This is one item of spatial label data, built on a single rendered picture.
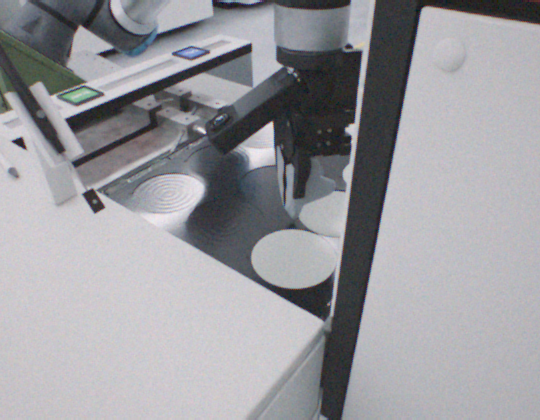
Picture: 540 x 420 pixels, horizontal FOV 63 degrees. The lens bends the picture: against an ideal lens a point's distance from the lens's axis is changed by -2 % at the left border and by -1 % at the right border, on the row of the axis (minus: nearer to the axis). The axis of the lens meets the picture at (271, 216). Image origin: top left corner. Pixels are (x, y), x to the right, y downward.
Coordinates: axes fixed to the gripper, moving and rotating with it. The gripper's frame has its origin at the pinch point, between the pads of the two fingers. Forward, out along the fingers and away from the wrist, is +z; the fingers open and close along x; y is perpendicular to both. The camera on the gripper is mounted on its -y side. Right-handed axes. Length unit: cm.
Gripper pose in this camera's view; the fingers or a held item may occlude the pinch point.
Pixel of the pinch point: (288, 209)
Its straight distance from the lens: 57.2
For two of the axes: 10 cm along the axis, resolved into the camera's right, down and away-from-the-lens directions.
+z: 0.1, 8.1, 5.8
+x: -2.9, -5.6, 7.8
